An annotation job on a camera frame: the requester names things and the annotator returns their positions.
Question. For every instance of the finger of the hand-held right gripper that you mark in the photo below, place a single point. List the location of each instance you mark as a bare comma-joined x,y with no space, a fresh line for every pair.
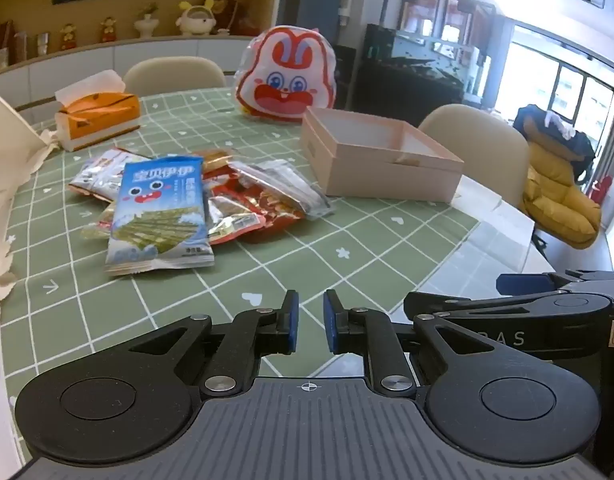
487,305
524,282

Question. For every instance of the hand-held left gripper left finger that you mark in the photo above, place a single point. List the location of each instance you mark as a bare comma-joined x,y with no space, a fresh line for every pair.
289,327

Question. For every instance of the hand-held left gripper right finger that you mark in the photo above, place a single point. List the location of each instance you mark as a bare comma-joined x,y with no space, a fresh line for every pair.
332,327

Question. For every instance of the red and white snack packet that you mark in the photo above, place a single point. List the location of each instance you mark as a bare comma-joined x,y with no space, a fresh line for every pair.
234,220

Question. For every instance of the blue seaweed snack packet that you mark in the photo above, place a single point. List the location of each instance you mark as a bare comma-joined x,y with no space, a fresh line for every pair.
159,210

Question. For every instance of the pink cardboard box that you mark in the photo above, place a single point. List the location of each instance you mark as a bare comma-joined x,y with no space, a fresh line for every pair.
382,155

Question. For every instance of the clear bread packet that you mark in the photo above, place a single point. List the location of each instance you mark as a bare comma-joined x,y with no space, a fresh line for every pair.
214,159

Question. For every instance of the silver snack packet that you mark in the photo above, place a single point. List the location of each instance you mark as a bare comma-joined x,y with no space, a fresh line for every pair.
98,175

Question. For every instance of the green checked tablecloth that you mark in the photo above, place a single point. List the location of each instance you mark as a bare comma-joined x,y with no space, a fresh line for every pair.
297,250

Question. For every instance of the yellow cushioned armchair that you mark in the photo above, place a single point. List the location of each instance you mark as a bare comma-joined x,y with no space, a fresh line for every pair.
562,200

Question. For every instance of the clear wrapped snack packet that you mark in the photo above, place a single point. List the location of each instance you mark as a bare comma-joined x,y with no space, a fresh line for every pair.
292,185

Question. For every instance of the beige chair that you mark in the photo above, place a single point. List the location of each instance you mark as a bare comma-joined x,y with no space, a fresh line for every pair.
479,145
174,75

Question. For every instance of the black jacket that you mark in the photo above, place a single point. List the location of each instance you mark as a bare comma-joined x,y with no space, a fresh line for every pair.
552,127

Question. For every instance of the pale green snack packet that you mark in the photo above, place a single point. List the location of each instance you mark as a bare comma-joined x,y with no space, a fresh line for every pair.
94,227

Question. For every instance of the black fish tank cabinet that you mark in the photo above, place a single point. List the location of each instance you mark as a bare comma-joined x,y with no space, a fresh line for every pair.
412,70

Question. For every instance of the red and white rabbit bag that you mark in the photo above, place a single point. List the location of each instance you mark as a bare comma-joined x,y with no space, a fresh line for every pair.
287,80

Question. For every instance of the orange tissue box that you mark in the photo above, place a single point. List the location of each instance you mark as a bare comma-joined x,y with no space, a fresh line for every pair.
97,117

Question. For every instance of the brown monkey plush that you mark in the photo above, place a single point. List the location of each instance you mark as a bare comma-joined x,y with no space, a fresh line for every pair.
232,10

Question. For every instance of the white rabbit figurine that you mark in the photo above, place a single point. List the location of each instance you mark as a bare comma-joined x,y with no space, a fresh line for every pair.
194,17

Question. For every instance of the white vase figurine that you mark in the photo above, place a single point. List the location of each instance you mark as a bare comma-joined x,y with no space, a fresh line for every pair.
147,22

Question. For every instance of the small red figurine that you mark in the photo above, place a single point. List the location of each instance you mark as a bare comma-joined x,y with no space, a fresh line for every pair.
108,30
67,37

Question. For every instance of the white wall device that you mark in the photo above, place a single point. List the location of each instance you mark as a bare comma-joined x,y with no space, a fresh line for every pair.
345,6

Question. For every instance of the wooden wall shelf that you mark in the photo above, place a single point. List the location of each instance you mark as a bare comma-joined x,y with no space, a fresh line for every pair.
112,10

